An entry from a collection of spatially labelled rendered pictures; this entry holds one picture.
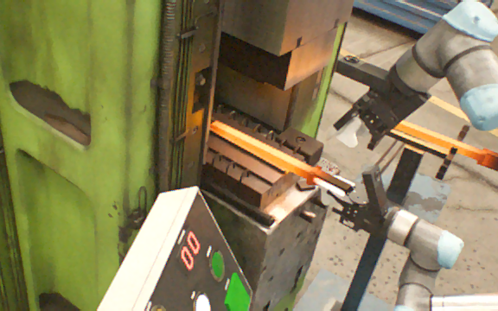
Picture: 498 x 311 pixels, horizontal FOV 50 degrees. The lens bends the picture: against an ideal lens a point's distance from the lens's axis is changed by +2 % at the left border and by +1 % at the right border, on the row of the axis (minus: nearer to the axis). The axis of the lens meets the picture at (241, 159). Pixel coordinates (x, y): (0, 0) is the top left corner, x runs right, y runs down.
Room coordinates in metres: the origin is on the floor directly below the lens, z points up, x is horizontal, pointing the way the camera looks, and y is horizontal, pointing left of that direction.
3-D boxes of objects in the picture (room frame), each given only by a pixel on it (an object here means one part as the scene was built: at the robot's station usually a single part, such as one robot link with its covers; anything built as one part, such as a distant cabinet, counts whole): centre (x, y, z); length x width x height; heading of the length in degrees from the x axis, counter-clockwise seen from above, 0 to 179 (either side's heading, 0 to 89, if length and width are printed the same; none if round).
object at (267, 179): (1.18, 0.06, 0.96); 0.42 x 0.20 x 0.09; 59
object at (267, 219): (1.05, 0.07, 0.93); 0.40 x 0.03 x 0.03; 59
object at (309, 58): (1.18, 0.06, 1.32); 0.42 x 0.20 x 0.10; 59
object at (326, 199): (1.01, -0.22, 0.99); 0.09 x 0.03 x 0.06; 62
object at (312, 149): (1.26, -0.16, 0.95); 0.12 x 0.08 x 0.06; 59
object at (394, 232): (0.94, -0.40, 1.00); 0.08 x 0.05 x 0.08; 149
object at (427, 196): (1.43, -0.54, 0.70); 0.40 x 0.30 x 0.02; 154
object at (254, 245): (1.24, 0.04, 0.69); 0.56 x 0.38 x 0.45; 59
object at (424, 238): (0.89, -0.46, 1.00); 0.11 x 0.08 x 0.09; 59
